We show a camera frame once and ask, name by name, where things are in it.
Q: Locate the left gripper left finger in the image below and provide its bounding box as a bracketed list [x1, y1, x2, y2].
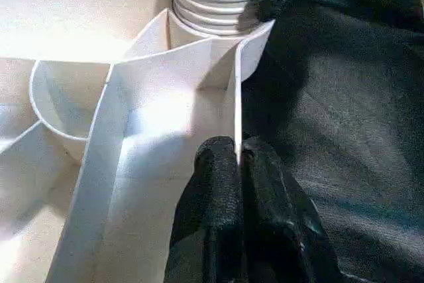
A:
[164, 136, 243, 283]

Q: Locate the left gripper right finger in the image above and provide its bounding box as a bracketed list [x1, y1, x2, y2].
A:
[240, 136, 345, 283]

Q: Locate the black plastic mat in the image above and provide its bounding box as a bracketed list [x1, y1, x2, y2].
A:
[0, 0, 424, 283]

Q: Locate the white plastic table top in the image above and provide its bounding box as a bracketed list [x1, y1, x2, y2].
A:
[0, 0, 276, 283]

